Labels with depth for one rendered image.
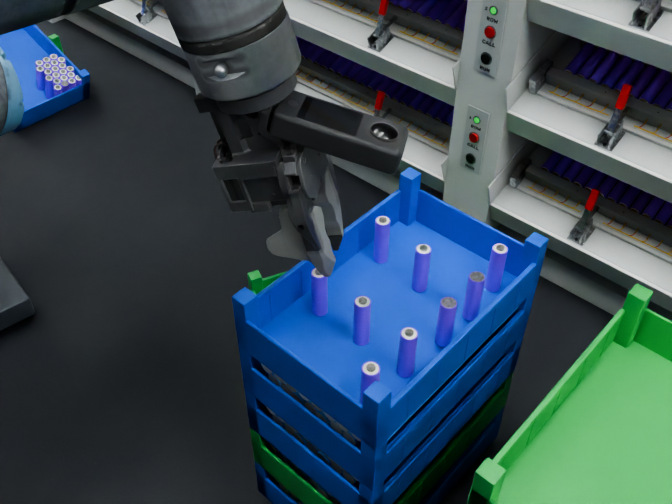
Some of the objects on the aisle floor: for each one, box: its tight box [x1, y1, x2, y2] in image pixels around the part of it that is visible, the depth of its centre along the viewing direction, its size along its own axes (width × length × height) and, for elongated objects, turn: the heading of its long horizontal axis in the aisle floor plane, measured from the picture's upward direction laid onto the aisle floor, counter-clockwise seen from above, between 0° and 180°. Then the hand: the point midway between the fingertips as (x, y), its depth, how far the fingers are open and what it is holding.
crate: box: [0, 25, 90, 133], centre depth 174 cm, size 30×20×8 cm
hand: (335, 252), depth 75 cm, fingers open, 3 cm apart
